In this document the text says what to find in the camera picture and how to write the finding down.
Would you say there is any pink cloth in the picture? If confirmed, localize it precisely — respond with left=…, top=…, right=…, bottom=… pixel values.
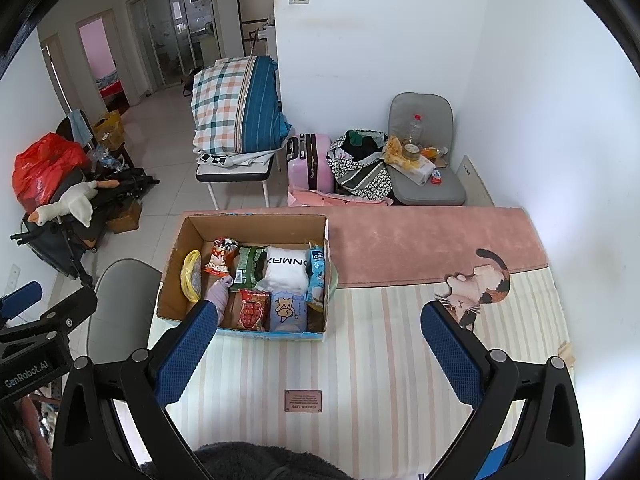
left=288, top=186, right=395, bottom=208

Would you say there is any blue hanging cloth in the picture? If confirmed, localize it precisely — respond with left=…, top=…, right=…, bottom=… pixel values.
left=67, top=109, right=94, bottom=144

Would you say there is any glass sliding door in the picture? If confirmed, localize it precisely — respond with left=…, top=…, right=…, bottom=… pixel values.
left=126, top=0, right=224, bottom=97

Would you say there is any red plastic bag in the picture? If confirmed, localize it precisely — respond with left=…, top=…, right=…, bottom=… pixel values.
left=12, top=132, right=91, bottom=204

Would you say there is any red patterned snack packet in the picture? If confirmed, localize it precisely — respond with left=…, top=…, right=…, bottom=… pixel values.
left=236, top=289, right=271, bottom=332

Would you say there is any white flat panel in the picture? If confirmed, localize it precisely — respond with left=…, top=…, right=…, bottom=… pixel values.
left=460, top=155, right=496, bottom=208

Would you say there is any small brown cardboard box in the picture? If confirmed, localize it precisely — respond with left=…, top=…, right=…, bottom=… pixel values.
left=106, top=200, right=144, bottom=235

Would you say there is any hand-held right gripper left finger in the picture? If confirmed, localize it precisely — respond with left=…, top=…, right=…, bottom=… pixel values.
left=51, top=300, right=219, bottom=480

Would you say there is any pink suitcase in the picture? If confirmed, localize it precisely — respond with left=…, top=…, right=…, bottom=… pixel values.
left=287, top=133, right=335, bottom=194

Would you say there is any blue tube packet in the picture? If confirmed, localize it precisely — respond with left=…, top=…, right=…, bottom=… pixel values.
left=306, top=244, right=327, bottom=309

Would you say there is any yellow plastic bag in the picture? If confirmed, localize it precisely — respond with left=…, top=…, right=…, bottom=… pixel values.
left=384, top=135, right=407, bottom=164

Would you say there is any grey round chair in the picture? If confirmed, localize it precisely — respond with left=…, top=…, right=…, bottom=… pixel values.
left=87, top=258, right=164, bottom=361

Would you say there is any white folding bench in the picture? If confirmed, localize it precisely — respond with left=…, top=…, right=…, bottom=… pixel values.
left=195, top=152, right=277, bottom=210

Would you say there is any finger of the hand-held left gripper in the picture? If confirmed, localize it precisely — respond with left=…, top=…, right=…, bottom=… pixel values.
left=0, top=281, right=44, bottom=320

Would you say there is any yellow grey curved pouch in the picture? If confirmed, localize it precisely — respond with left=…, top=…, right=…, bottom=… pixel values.
left=181, top=250, right=203, bottom=303

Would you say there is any green snack packet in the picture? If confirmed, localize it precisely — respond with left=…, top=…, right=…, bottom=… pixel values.
left=234, top=245, right=269, bottom=286

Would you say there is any plaid bedding bundle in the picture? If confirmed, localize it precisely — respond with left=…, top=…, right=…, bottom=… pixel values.
left=191, top=56, right=293, bottom=157

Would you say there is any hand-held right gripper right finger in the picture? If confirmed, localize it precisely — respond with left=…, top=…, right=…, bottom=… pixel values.
left=421, top=301, right=586, bottom=480

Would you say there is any blue seat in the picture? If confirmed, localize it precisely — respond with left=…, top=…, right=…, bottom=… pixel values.
left=472, top=444, right=507, bottom=480

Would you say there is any white wrapped pack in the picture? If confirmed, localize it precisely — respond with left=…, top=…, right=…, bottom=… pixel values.
left=395, top=152, right=437, bottom=185

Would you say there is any light blue tissue pack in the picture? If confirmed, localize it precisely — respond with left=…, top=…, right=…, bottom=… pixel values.
left=270, top=290, right=307, bottom=334

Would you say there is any black stroller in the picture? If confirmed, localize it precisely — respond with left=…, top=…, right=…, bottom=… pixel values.
left=11, top=165, right=161, bottom=289

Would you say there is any white soft pouch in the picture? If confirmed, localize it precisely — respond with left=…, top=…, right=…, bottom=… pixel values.
left=255, top=246, right=310, bottom=294

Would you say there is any clear plastic bottle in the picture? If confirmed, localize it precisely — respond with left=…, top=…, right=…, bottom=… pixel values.
left=405, top=114, right=424, bottom=147

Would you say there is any grey padded chair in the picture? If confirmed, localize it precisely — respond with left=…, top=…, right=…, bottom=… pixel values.
left=389, top=92, right=467, bottom=207

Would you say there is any black white patterned bag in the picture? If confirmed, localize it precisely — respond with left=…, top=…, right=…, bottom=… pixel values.
left=327, top=130, right=394, bottom=204

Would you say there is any white goose plush toy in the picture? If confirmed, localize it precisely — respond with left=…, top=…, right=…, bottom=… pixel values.
left=27, top=180, right=121, bottom=229

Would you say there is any person's dark fuzzy clothing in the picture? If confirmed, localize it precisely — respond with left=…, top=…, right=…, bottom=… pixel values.
left=140, top=441, right=351, bottom=480

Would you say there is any red white snack packet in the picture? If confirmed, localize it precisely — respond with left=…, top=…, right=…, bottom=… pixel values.
left=204, top=237, right=240, bottom=277

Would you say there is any red bed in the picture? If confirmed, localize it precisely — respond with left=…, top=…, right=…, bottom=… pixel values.
left=95, top=74, right=125, bottom=102

